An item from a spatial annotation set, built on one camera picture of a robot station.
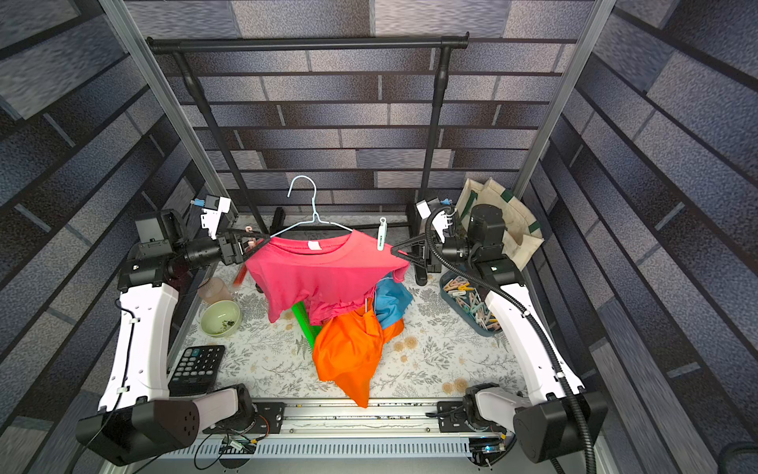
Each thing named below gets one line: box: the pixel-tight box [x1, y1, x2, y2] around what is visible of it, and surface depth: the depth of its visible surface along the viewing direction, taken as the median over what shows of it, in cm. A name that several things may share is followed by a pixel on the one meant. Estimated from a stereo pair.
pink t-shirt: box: [245, 230, 411, 325], surface depth 66 cm
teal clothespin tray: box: [439, 270, 503, 337], surface depth 94 cm
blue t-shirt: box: [374, 277, 414, 330], surface depth 85 cm
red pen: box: [232, 262, 248, 288], surface depth 102 cm
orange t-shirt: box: [312, 297, 405, 408], surface depth 77 cm
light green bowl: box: [199, 299, 242, 339], surface depth 91 cm
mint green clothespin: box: [377, 217, 387, 252], surface depth 60 cm
